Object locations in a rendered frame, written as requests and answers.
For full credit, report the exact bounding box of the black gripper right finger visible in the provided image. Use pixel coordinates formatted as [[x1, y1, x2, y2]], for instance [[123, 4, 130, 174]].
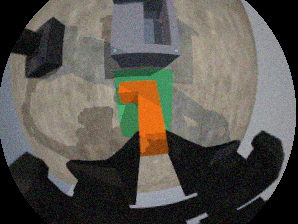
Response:
[[165, 129, 241, 197]]

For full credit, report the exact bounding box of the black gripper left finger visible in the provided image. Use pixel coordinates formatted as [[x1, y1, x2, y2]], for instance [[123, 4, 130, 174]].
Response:
[[65, 131, 140, 205]]

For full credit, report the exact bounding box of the orange l-shaped part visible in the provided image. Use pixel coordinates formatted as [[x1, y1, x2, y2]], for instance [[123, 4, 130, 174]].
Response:
[[118, 80, 169, 157]]

